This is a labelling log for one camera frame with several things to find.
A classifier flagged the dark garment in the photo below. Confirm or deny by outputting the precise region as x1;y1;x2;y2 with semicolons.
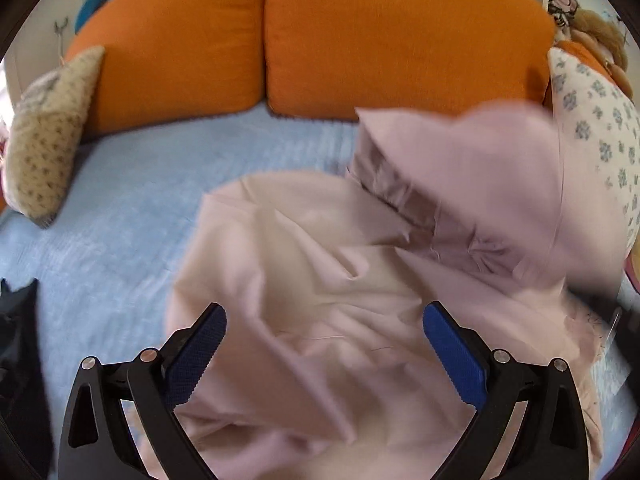
0;277;53;476

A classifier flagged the brown teddy bear plush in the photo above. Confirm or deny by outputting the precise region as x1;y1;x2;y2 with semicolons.
565;7;631;96

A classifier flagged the orange headboard cushion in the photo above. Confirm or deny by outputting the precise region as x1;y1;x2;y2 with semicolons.
65;0;269;137
264;0;557;122
555;40;608;73

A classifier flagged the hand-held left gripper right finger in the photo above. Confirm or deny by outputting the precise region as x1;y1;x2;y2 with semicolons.
422;301;591;480

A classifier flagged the pink hooded jacket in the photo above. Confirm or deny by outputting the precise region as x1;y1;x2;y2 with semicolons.
165;100;631;480

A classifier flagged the beige plaid pillow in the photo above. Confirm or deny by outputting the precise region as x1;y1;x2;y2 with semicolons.
4;45;106;228

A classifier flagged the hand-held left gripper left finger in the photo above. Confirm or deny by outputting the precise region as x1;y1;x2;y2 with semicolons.
57;302;227;480

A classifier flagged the light blue bed mat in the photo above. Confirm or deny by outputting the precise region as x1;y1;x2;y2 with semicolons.
0;106;633;480

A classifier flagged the white blue floral pillow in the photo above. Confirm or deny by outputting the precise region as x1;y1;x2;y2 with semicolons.
547;47;640;256

